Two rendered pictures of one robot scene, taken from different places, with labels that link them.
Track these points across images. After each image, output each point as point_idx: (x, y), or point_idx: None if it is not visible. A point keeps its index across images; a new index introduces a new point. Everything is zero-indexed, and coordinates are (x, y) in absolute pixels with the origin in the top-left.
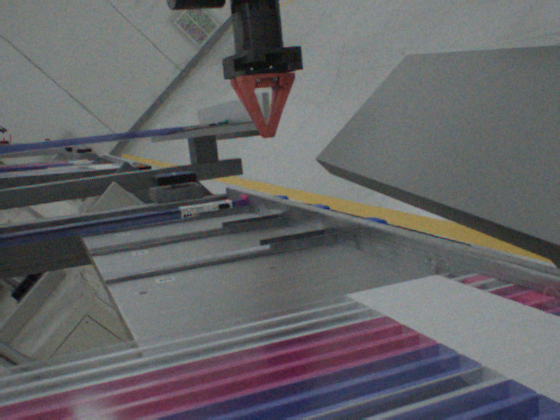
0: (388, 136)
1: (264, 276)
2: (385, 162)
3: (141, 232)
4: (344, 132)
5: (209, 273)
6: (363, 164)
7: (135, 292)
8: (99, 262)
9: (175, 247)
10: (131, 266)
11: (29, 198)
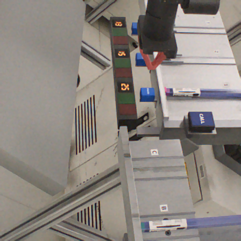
0: (47, 102)
1: (182, 12)
2: (64, 96)
3: (217, 83)
4: (41, 161)
5: (195, 21)
6: (66, 117)
7: (215, 18)
8: (229, 49)
9: (204, 51)
10: (218, 39)
11: None
